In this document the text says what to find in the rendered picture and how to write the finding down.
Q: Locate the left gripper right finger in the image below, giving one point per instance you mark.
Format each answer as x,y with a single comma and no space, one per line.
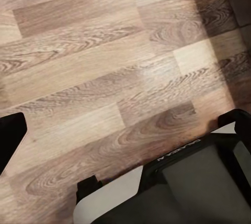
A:
243,129

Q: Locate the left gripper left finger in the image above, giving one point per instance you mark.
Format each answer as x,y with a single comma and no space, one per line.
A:
12,130

